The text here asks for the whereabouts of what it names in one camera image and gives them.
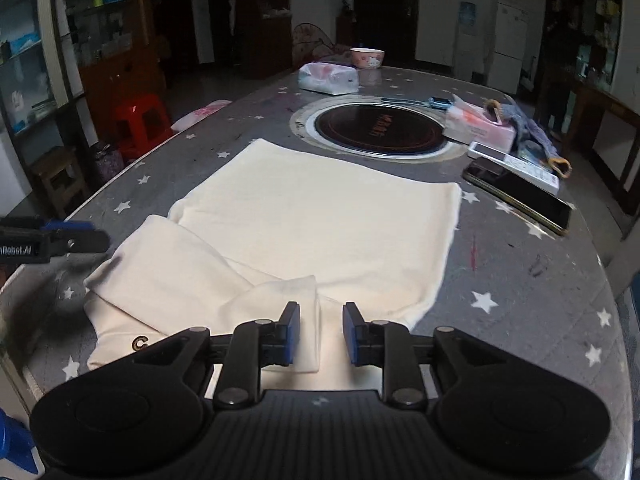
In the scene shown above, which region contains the white refrigerator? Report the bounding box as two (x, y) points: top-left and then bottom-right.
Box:
(487, 1), (530, 95)

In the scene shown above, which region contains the narrow wooden display cabinet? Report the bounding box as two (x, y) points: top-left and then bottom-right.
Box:
(235, 0), (296, 78)

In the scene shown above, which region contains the red plastic stool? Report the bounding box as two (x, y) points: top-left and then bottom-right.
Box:
(114, 94), (173, 161)

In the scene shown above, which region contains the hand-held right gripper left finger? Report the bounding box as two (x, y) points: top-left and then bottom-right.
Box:
(127, 301), (302, 409)

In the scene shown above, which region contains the polka dot play tent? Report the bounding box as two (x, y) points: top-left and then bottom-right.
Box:
(292, 22), (351, 71)

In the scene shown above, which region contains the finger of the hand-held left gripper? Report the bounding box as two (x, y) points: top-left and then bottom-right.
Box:
(47, 230), (112, 257)
(0, 215), (95, 233)

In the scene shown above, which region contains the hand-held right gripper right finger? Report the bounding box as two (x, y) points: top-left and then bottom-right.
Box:
(342, 301), (508, 409)

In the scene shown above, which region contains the cream sweatshirt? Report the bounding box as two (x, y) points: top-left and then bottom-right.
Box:
(84, 138), (462, 376)

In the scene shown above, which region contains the pink checkered cushion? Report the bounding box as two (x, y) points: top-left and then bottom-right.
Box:
(171, 100), (233, 133)

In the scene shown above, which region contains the pink bowl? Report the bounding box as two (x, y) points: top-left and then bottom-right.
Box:
(349, 47), (386, 70)

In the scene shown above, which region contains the dark wooden door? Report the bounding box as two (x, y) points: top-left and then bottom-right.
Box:
(353, 0), (420, 61)

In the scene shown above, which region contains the soft white tissue pack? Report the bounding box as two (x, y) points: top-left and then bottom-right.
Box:
(298, 61), (359, 96)

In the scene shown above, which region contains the black smartphone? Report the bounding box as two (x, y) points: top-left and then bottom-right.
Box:
(461, 156), (573, 237)

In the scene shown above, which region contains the round black induction cooktop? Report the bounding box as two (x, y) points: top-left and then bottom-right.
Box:
(290, 95), (468, 163)

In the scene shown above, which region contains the old wooden stool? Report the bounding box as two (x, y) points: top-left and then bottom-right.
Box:
(31, 147), (91, 221)

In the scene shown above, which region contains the pink white tissue box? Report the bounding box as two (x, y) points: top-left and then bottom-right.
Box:
(444, 99), (517, 153)

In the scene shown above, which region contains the white remote control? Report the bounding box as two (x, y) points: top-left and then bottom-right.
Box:
(467, 141), (561, 196)

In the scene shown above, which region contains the dark glass-front display cabinet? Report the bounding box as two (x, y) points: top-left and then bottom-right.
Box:
(542, 0), (623, 106)

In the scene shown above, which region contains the blue knitted cloth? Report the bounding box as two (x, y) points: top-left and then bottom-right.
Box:
(484, 99), (572, 178)

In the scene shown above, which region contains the water dispenser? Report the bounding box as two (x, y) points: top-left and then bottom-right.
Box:
(455, 1), (481, 81)

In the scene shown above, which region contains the wide wooden display cabinet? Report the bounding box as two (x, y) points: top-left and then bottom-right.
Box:
(0, 0), (166, 171)

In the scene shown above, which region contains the dark wooden side desk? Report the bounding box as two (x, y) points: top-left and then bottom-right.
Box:
(547, 77), (640, 206)

